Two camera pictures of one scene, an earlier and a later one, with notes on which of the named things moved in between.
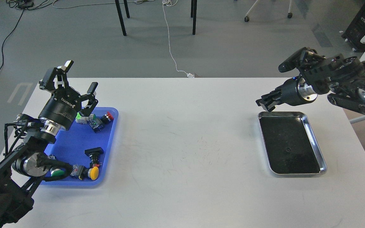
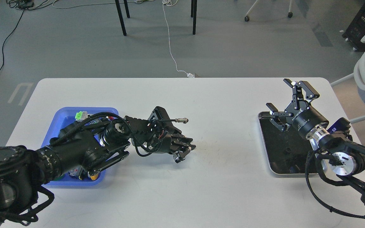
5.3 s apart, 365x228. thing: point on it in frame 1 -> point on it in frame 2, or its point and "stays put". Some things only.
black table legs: x=121 y=23 stays put
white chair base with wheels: x=246 y=18 stays put
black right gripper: x=294 y=91 -> x=307 y=120
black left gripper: x=62 y=106 -> x=169 y=142
